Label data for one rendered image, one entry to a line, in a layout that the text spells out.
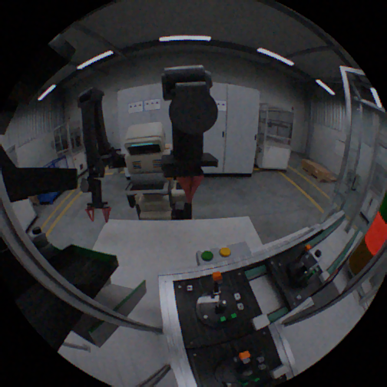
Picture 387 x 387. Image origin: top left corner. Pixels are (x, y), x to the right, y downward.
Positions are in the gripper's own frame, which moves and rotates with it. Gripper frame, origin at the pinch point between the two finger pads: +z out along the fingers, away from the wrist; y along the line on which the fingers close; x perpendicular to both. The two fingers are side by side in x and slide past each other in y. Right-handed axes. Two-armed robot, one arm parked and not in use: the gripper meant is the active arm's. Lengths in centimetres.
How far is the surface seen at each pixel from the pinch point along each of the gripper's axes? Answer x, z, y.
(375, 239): -30.7, -8.2, 21.9
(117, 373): -48, 39, -34
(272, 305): -23.4, 32.9, 24.8
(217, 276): -11.0, 16.9, 5.1
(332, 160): 321, 50, 852
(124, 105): 291, -71, -100
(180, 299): -12.4, 27.2, -5.3
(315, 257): -18.8, 15.8, 37.3
